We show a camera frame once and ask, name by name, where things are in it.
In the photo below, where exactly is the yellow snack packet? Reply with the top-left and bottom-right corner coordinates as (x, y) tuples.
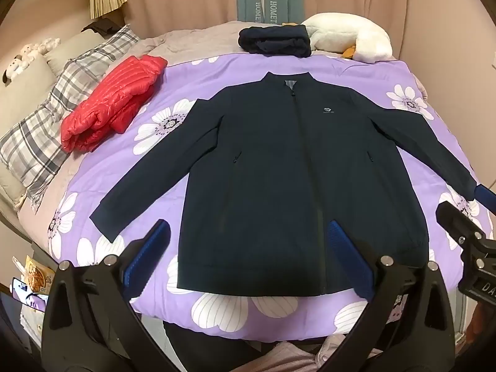
(24, 256), (55, 293)

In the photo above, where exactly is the grey plaid pillow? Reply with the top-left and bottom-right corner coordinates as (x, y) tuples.
(0, 24), (140, 212)

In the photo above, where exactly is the navy zip jacket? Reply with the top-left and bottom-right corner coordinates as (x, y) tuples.
(89, 70), (479, 299)

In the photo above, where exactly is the red down jacket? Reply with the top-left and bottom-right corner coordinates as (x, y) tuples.
(61, 55), (168, 153)

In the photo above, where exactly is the purple floral blanket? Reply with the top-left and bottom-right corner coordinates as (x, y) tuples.
(47, 52), (489, 343)

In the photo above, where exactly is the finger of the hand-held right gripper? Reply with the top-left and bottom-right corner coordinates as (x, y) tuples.
(475, 184), (496, 215)
(436, 201), (487, 244)

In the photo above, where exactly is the person's right forearm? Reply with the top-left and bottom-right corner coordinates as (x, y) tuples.
(467, 304), (489, 357)

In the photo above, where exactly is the folded navy garment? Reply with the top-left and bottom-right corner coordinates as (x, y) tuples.
(238, 24), (312, 58)

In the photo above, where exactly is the beige pillow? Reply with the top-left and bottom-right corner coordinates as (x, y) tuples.
(44, 31), (111, 78)
(0, 52), (55, 138)

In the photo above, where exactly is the person's pink garment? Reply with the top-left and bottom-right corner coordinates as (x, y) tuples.
(232, 335), (384, 372)

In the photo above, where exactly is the white plush teddy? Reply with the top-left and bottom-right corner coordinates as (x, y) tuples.
(19, 38), (62, 62)

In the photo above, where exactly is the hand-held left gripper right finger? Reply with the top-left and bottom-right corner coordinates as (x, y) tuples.
(314, 220), (456, 372)

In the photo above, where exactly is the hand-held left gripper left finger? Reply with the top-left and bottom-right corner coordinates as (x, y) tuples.
(41, 219), (183, 372)

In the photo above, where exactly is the white plush goose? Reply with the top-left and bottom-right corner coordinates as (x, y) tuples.
(300, 13), (393, 64)

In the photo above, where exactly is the dark cloth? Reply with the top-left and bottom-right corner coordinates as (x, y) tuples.
(81, 17), (122, 38)

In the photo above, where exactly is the white plush dog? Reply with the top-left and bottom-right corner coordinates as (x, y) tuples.
(3, 56), (24, 84)

